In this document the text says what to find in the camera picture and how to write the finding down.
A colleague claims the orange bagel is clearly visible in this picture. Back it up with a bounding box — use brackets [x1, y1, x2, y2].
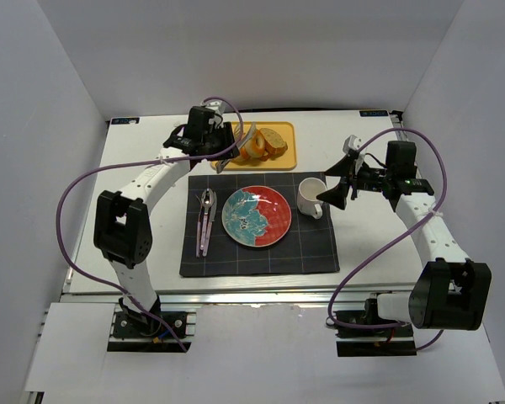
[240, 130, 266, 161]

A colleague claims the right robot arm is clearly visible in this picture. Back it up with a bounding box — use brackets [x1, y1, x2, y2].
[318, 136, 492, 331]

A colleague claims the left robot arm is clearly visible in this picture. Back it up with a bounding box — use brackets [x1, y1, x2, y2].
[93, 98, 238, 318]

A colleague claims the bread slice front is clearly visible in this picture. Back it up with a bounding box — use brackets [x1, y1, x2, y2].
[259, 147, 278, 162]

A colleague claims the bread slice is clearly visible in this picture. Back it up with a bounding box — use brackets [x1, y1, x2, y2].
[259, 147, 278, 162]
[260, 128, 288, 156]

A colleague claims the bread slice back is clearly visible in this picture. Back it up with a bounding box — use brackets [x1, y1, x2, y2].
[260, 128, 288, 156]

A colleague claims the white mug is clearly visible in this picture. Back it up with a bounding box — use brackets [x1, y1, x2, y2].
[296, 178, 327, 220]

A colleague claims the dark checked placemat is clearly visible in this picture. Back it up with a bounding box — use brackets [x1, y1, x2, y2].
[179, 172, 340, 278]

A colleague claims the right blue corner label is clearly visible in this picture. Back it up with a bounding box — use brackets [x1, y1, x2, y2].
[359, 109, 390, 118]

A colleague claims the blue corner label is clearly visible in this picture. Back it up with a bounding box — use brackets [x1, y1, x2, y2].
[359, 109, 390, 118]
[110, 117, 140, 125]

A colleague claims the yellow tray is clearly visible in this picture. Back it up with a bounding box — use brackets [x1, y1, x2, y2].
[223, 121, 297, 171]

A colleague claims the left blue corner label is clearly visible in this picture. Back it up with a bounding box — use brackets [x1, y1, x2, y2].
[110, 117, 140, 125]

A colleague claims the red and teal plate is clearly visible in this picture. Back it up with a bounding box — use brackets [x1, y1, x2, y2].
[221, 185, 292, 248]

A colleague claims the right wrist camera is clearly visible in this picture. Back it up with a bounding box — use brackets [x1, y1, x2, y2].
[343, 135, 364, 165]

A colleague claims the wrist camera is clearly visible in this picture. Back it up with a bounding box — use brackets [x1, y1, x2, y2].
[343, 135, 364, 165]
[201, 99, 225, 126]

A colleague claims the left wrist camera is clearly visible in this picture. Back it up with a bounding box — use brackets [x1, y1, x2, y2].
[201, 99, 225, 126]

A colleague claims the pink handled spoon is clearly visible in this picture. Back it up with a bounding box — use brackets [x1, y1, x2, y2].
[198, 189, 217, 257]

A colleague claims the pink handled knife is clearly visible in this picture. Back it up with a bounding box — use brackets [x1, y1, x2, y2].
[201, 189, 217, 257]

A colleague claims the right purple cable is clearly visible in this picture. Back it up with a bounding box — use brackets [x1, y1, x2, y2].
[324, 128, 449, 353]

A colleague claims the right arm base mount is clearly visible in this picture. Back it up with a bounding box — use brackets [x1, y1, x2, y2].
[335, 325, 417, 358]

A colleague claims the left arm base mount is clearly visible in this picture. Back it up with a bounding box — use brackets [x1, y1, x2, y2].
[107, 309, 199, 354]

